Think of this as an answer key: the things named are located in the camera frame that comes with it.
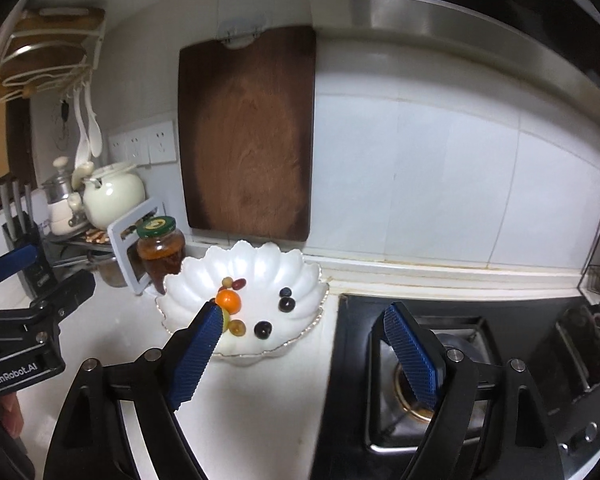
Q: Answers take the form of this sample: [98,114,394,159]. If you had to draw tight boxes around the steel range hood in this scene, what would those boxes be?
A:
[310,0,600,126]

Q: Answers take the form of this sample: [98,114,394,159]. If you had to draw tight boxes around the white hanging spoon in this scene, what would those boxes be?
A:
[73,86,91,168]

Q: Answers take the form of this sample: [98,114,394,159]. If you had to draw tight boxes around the dark wooden cutting board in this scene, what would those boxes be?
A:
[178,25,316,242]

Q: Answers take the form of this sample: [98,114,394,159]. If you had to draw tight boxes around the white hanging rice paddle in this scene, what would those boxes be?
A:
[84,81,102,158]

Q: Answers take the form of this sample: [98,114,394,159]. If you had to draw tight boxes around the gas stove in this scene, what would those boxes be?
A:
[312,295,600,479]

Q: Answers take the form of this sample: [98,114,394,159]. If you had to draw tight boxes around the wooden trivet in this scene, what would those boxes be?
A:
[83,229,110,245]

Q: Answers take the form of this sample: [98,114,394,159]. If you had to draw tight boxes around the person left hand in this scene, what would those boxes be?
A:
[0,393,24,439]

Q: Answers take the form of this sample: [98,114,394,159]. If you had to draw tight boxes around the red-brown jujube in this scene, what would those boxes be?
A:
[232,278,246,290]

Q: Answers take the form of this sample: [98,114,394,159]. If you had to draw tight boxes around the glass jar green lid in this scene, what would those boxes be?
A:
[136,216,185,295]

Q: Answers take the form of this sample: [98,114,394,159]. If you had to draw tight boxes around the green plum fruit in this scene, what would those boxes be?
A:
[221,309,230,333]

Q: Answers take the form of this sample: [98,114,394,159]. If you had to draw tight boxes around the white wall socket panel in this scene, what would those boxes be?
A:
[108,120,178,167]

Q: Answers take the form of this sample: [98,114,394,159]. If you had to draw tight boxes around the small glass jar brown contents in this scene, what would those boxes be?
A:
[95,255,126,288]

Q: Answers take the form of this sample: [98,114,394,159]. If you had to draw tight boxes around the cream ceramic pot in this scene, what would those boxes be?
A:
[68,162,146,230]

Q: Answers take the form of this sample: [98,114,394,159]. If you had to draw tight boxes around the small orange tangerine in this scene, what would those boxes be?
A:
[215,289,242,315]

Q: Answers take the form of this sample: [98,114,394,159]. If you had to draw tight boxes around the metal corner shelf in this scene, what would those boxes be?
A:
[43,228,114,269]

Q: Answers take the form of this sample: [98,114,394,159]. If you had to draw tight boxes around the dark grape in bowl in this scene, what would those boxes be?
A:
[278,297,296,313]

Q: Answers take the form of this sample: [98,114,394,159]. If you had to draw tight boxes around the small white steamer pot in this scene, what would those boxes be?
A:
[42,156,87,236]

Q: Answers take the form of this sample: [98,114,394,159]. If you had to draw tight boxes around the white wall shelf rack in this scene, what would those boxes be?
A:
[0,8,106,102]

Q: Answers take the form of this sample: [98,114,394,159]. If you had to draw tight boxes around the black knife block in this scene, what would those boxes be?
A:
[0,176,59,302]

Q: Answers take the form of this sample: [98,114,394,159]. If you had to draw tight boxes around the white scalloped fruit bowl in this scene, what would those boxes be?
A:
[156,240,329,364]

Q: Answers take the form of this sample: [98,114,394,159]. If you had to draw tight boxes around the white slotted rack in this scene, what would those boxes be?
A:
[107,197,164,295]

